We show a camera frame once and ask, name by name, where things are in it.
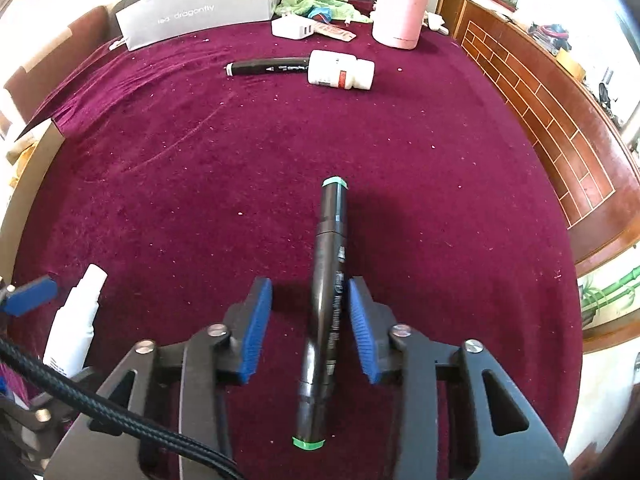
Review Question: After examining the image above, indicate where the cardboard tray box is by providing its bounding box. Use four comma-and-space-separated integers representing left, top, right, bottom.
0, 119, 65, 281

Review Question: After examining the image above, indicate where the small white spray bottle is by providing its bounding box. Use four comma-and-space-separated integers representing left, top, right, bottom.
271, 12, 321, 41

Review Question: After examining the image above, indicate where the maroon velvet blanket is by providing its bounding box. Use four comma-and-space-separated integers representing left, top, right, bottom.
10, 7, 583, 480

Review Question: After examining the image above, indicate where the pink tumbler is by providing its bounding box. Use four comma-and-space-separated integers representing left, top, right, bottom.
371, 0, 433, 51

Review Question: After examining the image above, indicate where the white pill bottle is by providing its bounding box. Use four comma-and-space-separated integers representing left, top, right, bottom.
306, 50, 376, 91

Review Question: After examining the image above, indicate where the green cloth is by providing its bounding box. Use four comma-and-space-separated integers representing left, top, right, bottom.
275, 0, 373, 23

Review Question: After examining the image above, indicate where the black marker teal cap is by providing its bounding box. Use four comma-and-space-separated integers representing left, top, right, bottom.
291, 176, 349, 451

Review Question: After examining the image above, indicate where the black braided cable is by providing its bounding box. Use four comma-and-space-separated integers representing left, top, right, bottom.
0, 335, 246, 480

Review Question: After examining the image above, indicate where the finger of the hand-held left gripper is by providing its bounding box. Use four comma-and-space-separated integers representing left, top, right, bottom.
0, 274, 58, 317

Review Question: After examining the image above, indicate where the black marker grey cap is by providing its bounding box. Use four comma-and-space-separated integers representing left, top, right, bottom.
225, 56, 311, 78

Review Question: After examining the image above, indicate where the pink flat packet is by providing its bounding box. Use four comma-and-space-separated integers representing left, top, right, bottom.
314, 22, 357, 42

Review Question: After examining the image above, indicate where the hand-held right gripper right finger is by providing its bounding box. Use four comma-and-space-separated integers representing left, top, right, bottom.
348, 276, 571, 480

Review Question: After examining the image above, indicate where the brown sofa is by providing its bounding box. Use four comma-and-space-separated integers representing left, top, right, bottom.
0, 5, 111, 133

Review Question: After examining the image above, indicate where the grey shoe box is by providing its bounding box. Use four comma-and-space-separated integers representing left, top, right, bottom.
115, 0, 281, 52

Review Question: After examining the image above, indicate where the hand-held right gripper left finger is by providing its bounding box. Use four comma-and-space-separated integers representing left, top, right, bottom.
45, 277, 273, 480

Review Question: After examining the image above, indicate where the wooden window cabinet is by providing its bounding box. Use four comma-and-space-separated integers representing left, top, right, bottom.
440, 0, 640, 271

